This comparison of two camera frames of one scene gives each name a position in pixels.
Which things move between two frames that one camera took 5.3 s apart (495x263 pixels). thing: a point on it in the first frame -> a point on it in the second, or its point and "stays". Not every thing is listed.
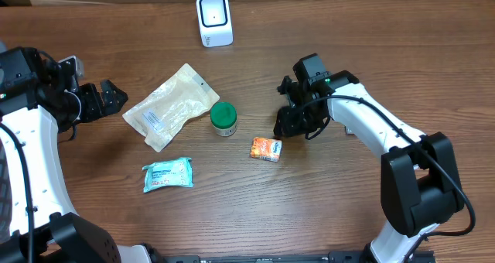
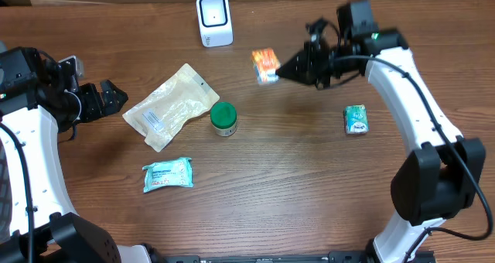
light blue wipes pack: (176, 172) stays
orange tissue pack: (264, 148) -> (265, 63)
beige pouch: (186, 93) stays
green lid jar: (223, 117) stays
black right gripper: (287, 117) -> (305, 63)
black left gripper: (96, 108) stays
